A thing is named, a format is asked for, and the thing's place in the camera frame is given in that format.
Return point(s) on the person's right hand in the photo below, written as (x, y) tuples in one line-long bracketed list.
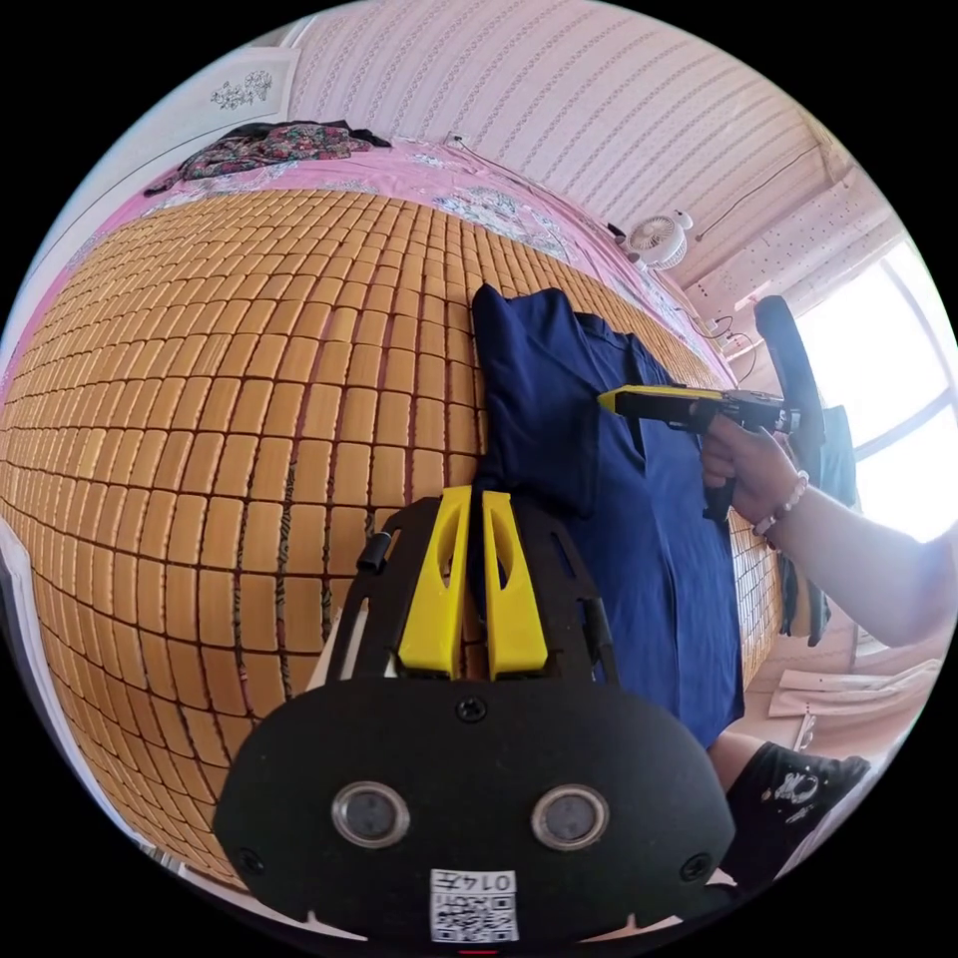
[(748, 468)]

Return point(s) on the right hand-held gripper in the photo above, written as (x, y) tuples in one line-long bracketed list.
[(748, 412)]

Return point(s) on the pink dotted curtain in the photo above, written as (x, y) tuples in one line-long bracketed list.
[(816, 239)]

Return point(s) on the window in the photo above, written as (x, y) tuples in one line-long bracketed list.
[(883, 359)]

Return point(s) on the person's body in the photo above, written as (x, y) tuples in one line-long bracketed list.
[(786, 808)]

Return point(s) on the small white fan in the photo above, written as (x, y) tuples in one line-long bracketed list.
[(659, 241)]

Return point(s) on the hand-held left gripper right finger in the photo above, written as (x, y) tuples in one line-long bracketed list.
[(516, 614)]

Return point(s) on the bed with woven mat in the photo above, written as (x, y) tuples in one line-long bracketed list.
[(224, 374)]

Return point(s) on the person's right forearm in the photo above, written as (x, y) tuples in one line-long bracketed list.
[(861, 561)]

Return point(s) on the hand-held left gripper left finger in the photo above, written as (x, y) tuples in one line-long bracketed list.
[(438, 599)]

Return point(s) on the pile of clothes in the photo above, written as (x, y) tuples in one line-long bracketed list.
[(277, 146)]

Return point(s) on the navy short sleeve shirt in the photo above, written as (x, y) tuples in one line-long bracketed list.
[(659, 561)]

